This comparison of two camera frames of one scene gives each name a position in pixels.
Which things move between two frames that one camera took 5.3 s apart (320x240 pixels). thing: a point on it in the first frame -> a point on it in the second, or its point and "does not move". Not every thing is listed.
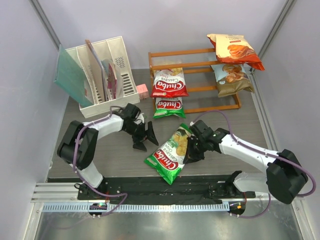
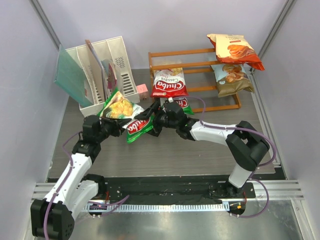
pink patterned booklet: (112, 81) does not move
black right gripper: (191, 156) -> (156, 129)
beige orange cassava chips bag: (235, 49) does not move
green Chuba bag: (167, 160) -> (117, 105)
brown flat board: (100, 70) does not move
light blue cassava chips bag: (231, 79) does not move
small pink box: (143, 91) does not move
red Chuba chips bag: (169, 83) does not move
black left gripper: (149, 133) -> (116, 123)
